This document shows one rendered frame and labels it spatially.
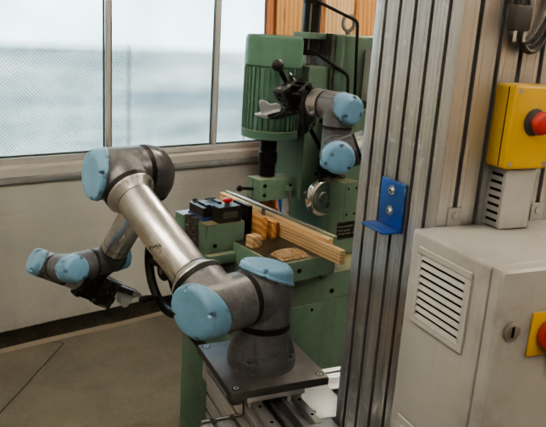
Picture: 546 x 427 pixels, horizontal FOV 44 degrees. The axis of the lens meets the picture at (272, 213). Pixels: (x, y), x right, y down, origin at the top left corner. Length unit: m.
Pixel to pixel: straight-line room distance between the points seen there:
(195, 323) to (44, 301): 2.13
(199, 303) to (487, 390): 0.56
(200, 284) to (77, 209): 2.05
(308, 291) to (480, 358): 1.13
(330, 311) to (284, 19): 1.91
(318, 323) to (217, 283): 0.88
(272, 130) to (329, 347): 0.73
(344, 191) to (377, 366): 0.88
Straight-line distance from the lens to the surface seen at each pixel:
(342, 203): 2.10
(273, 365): 1.45
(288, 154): 2.19
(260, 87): 2.03
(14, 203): 3.21
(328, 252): 1.93
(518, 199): 1.17
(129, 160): 1.55
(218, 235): 2.00
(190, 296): 1.31
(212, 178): 3.67
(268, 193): 2.12
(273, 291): 1.39
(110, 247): 1.86
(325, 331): 2.20
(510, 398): 1.07
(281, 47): 2.01
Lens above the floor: 1.52
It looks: 15 degrees down
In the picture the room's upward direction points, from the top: 4 degrees clockwise
